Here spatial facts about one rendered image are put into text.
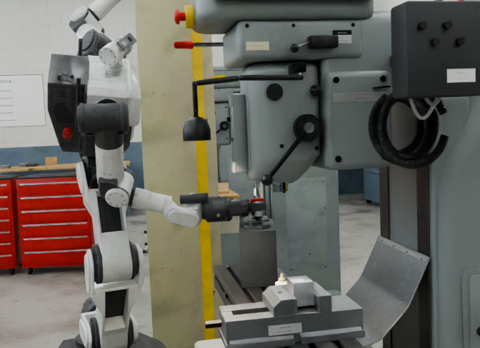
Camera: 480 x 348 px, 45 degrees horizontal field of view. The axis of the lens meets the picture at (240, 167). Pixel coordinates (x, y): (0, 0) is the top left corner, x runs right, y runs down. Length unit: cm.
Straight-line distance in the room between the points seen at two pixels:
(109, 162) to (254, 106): 58
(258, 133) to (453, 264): 62
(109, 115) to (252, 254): 63
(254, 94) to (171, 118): 180
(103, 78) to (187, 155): 141
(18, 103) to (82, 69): 873
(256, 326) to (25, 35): 967
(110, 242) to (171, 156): 128
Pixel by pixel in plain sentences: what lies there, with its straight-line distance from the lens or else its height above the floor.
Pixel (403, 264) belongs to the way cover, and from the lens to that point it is 172.
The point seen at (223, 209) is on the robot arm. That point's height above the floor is 118.
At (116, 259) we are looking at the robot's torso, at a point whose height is 102.
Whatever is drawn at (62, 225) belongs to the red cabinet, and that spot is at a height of 50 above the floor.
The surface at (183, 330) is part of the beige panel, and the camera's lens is 348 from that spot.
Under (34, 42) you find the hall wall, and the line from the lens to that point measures 1076.
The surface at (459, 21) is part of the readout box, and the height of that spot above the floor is 168.
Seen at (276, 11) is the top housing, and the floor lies 175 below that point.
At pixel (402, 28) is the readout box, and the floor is 167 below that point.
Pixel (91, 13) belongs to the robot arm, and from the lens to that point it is 247.
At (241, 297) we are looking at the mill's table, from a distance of 182.
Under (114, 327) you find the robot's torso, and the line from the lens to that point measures 227.
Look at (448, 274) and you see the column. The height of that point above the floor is 105.
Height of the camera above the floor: 148
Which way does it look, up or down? 5 degrees down
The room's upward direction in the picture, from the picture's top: 2 degrees counter-clockwise
